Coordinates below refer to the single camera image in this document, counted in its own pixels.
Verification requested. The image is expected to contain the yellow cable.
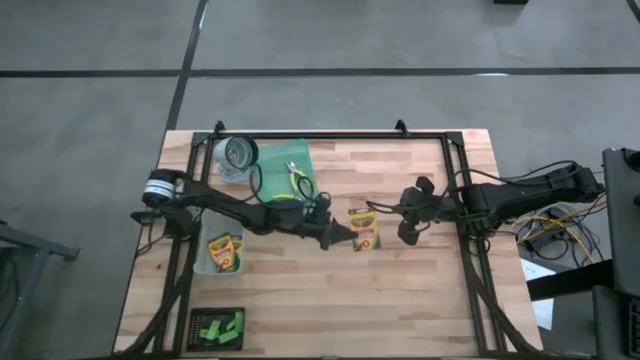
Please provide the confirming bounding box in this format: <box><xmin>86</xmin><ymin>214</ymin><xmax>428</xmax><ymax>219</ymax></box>
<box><xmin>514</xmin><ymin>199</ymin><xmax>609</xmax><ymax>265</ymax></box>

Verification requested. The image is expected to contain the black aluminium table frame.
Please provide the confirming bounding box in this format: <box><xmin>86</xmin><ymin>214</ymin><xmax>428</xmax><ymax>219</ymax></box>
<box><xmin>113</xmin><ymin>118</ymin><xmax>545</xmax><ymax>360</ymax></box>

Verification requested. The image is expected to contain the grey equipment case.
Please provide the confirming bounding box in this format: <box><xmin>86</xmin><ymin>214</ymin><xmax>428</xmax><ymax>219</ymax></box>
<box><xmin>592</xmin><ymin>284</ymin><xmax>640</xmax><ymax>360</ymax></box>

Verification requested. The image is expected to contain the black table edge bracket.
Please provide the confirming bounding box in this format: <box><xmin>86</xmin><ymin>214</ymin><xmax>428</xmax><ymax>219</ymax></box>
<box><xmin>130</xmin><ymin>209</ymin><xmax>161</xmax><ymax>227</ymax></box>

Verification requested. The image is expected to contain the grey metal stand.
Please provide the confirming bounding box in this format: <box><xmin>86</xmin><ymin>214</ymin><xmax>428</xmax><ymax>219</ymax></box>
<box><xmin>0</xmin><ymin>218</ymin><xmax>81</xmax><ymax>360</ymax></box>

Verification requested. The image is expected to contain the black floor beam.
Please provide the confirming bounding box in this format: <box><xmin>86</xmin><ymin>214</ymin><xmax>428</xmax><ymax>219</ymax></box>
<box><xmin>526</xmin><ymin>258</ymin><xmax>616</xmax><ymax>302</ymax></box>

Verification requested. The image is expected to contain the black mesh tray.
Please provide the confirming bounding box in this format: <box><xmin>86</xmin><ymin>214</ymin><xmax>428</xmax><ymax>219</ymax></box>
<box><xmin>186</xmin><ymin>306</ymin><xmax>247</xmax><ymax>352</ymax></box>

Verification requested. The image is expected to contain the white paper sheet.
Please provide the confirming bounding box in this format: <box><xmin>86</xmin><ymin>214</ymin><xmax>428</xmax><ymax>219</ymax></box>
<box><xmin>518</xmin><ymin>256</ymin><xmax>557</xmax><ymax>332</ymax></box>

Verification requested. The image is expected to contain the white translucent plastic bin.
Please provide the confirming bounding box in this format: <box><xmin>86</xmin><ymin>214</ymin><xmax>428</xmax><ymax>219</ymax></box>
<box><xmin>192</xmin><ymin>209</ymin><xmax>248</xmax><ymax>277</ymax></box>

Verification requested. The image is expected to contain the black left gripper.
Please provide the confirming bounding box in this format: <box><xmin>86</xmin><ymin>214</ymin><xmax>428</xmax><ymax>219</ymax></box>
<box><xmin>267</xmin><ymin>191</ymin><xmax>359</xmax><ymax>252</ymax></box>

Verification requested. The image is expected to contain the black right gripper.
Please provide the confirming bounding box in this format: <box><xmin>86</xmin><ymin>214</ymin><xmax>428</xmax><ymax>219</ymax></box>
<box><xmin>396</xmin><ymin>175</ymin><xmax>459</xmax><ymax>247</ymax></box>

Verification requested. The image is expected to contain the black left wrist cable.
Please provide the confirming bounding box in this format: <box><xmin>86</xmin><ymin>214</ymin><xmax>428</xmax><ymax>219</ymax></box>
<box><xmin>248</xmin><ymin>162</ymin><xmax>321</xmax><ymax>207</ymax></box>

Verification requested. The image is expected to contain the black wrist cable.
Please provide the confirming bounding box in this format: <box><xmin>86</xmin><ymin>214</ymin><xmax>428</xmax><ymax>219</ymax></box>
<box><xmin>365</xmin><ymin>199</ymin><xmax>407</xmax><ymax>216</ymax></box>
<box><xmin>248</xmin><ymin>162</ymin><xmax>321</xmax><ymax>207</ymax></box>

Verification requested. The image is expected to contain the floor cable bundle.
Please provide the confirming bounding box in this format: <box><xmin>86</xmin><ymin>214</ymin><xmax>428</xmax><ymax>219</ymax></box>
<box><xmin>499</xmin><ymin>171</ymin><xmax>609</xmax><ymax>266</ymax></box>

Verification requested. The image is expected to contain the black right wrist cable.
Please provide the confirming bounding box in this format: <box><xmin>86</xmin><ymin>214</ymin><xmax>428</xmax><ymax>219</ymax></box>
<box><xmin>365</xmin><ymin>199</ymin><xmax>407</xmax><ymax>216</ymax></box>

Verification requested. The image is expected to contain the teal translucent plastic bin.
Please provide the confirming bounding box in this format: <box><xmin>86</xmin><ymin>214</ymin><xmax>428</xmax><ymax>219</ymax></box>
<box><xmin>251</xmin><ymin>137</ymin><xmax>320</xmax><ymax>204</ymax></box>

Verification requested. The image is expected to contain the dark grey cabinet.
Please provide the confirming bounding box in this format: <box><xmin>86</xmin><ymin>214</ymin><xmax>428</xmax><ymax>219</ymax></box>
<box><xmin>601</xmin><ymin>146</ymin><xmax>640</xmax><ymax>297</ymax></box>

